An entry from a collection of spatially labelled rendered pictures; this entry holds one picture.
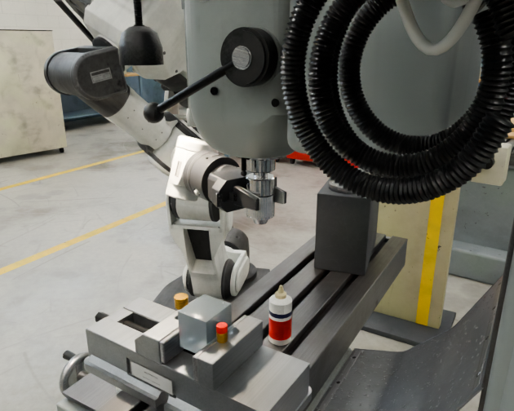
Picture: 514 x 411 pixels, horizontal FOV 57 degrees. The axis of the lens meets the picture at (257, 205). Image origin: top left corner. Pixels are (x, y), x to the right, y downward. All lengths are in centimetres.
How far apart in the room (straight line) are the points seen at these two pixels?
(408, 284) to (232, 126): 213
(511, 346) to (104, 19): 93
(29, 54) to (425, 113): 654
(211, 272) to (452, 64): 121
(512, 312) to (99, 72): 85
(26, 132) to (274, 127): 636
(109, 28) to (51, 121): 600
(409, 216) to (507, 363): 203
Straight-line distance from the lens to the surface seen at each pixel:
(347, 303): 101
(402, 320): 280
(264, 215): 77
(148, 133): 116
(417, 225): 256
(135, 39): 82
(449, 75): 54
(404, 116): 54
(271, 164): 75
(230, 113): 66
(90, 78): 105
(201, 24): 68
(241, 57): 60
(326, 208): 108
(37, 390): 249
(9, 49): 682
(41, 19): 979
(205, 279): 163
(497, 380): 58
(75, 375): 136
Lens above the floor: 147
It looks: 19 degrees down
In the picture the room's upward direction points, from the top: straight up
